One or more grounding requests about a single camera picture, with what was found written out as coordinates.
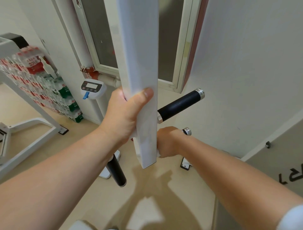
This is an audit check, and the person's right hand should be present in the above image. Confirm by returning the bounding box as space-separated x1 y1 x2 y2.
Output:
156 127 184 159

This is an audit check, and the person's left hand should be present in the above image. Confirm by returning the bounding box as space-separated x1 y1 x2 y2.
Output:
100 86 154 147

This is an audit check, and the white metal machine post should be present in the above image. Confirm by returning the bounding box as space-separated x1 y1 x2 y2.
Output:
116 0 160 169

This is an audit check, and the person's right forearm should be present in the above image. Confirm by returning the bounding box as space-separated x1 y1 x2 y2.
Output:
180 133 303 230

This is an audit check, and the person's left forearm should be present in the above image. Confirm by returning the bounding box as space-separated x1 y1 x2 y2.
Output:
0 127 127 230

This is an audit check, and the white horizontal pipe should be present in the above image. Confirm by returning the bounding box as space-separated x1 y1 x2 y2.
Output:
98 74 121 88

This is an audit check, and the red pipe valve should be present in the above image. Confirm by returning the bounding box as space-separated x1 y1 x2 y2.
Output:
80 66 99 81

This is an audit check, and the white framed frosted window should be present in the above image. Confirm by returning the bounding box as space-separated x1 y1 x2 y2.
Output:
73 0 202 93

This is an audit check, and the red-brown door edge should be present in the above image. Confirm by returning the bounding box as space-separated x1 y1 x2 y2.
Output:
182 0 209 88

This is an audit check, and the white vertical pipe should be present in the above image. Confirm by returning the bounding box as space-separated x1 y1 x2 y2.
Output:
54 0 95 70

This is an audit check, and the white plastic hook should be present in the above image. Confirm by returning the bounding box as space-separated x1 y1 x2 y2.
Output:
39 55 58 79

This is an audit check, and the stack of bottled water packs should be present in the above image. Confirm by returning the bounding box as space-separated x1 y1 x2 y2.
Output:
0 46 85 123

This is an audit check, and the white sleeve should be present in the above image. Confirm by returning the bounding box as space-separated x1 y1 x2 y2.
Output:
276 204 303 230

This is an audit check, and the white gym machine frame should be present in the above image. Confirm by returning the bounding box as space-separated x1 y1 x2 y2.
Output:
0 33 69 171

